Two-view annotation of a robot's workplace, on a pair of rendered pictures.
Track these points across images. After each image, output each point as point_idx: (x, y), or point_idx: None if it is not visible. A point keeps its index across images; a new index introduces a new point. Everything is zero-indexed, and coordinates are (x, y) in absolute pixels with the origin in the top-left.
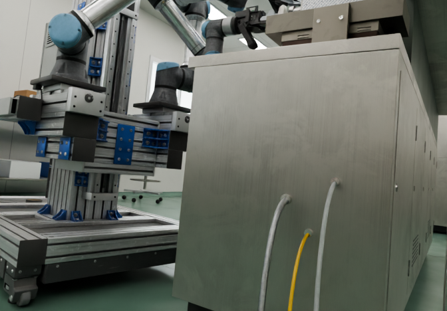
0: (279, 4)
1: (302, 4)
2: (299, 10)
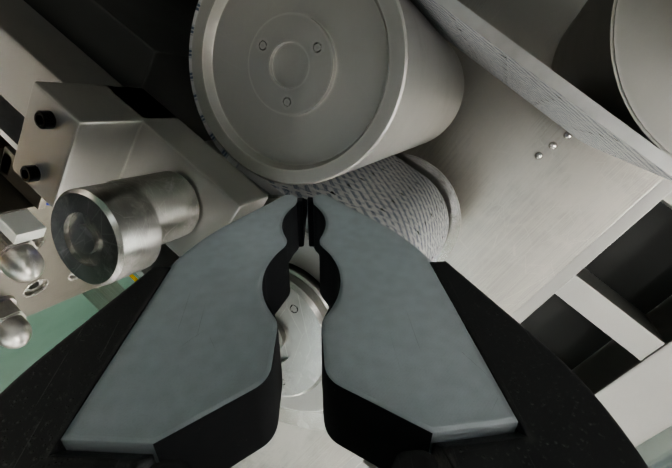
0: (2, 414)
1: (140, 274)
2: (61, 301)
